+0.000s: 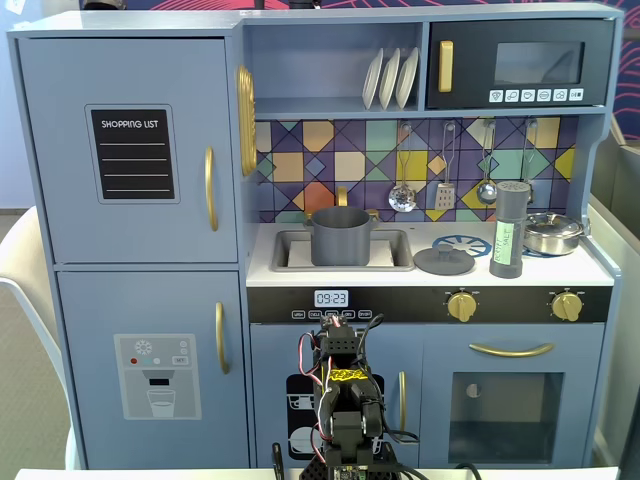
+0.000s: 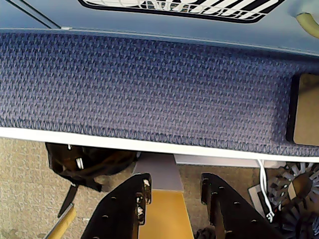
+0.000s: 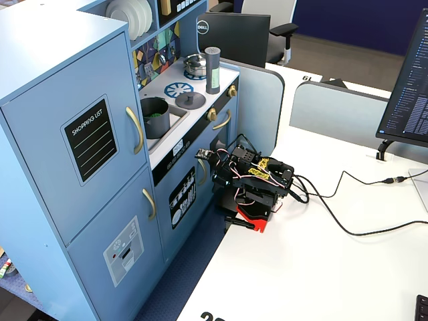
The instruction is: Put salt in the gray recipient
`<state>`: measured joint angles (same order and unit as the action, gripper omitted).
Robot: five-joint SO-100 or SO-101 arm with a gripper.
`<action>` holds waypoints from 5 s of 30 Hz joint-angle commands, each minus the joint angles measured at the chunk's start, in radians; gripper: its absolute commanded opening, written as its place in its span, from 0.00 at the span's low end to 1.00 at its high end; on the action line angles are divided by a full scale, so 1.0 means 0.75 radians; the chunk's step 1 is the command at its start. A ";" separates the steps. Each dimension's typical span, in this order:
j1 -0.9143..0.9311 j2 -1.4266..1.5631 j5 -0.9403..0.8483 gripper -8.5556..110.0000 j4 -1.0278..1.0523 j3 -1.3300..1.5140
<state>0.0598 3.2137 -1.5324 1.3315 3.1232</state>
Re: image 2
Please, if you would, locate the blue woven floor mat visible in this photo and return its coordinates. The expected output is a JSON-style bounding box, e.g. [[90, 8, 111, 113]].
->
[[0, 28, 319, 157]]

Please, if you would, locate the black bag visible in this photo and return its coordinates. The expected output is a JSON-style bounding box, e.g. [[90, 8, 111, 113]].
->
[[44, 143, 139, 217]]

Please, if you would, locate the brown cardboard piece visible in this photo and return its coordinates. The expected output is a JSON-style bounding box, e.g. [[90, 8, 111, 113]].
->
[[293, 73, 319, 146]]

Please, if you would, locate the black ribbed plastic object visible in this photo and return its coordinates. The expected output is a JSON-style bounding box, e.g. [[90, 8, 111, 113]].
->
[[269, 161, 319, 239]]

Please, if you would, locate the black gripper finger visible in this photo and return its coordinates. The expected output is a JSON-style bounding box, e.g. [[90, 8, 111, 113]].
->
[[81, 173, 152, 239], [201, 173, 283, 239]]

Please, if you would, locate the gold dishwasher door handle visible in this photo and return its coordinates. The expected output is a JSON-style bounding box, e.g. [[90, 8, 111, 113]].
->
[[295, 12, 319, 38]]

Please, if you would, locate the yellow wooden plank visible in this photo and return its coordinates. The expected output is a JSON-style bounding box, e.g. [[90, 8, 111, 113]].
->
[[144, 190, 194, 239]]

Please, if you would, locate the gray table leg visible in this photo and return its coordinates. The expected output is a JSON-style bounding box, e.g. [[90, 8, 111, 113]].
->
[[133, 152, 184, 193]]

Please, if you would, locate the white cable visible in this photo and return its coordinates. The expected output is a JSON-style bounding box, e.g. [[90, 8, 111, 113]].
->
[[256, 159, 275, 224]]

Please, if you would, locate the yellow wooden leg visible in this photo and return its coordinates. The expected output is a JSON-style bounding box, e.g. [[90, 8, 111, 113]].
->
[[46, 203, 77, 239]]

